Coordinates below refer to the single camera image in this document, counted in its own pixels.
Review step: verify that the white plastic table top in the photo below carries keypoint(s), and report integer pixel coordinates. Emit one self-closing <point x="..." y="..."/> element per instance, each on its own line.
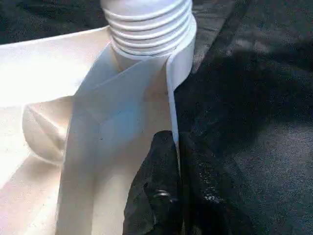
<point x="61" y="122"/>

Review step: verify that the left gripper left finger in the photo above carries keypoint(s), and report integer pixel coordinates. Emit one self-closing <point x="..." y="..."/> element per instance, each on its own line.
<point x="156" y="195"/>

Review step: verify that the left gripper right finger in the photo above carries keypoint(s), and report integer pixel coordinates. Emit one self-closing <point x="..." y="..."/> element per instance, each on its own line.
<point x="212" y="200"/>

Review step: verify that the white plastic table leg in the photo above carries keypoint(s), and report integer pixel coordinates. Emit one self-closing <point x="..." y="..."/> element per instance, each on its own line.
<point x="146" y="27"/>

